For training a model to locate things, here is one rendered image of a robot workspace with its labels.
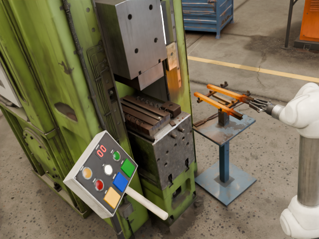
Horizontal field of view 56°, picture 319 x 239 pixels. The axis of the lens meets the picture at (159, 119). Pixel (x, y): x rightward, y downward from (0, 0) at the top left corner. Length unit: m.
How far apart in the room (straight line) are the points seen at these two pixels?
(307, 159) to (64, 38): 1.22
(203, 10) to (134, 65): 3.95
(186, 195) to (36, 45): 1.59
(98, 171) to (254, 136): 2.13
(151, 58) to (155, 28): 0.16
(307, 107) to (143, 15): 0.90
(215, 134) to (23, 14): 1.47
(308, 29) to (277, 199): 2.99
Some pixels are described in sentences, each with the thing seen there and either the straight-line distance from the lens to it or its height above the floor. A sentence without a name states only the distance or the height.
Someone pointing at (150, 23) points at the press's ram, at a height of 1.61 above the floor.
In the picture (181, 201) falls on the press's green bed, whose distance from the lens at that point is 2.53.
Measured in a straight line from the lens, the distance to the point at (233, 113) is 2.04.
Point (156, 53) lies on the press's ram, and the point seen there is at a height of 1.43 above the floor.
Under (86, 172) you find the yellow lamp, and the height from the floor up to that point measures 1.17.
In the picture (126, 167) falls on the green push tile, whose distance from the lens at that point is 1.63.
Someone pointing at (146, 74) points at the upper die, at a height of 1.34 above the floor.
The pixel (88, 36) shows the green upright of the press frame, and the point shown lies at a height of 1.63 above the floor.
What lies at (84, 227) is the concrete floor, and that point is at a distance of 2.78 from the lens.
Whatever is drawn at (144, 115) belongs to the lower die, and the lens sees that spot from 2.01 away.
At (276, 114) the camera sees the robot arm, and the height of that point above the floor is 0.99.
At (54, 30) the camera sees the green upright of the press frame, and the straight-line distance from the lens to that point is 1.53.
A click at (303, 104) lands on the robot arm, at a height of 1.41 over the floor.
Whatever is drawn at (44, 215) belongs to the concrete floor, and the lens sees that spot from 3.02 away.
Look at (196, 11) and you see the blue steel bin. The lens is 5.56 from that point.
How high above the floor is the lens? 2.15
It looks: 37 degrees down
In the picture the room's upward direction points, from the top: 10 degrees counter-clockwise
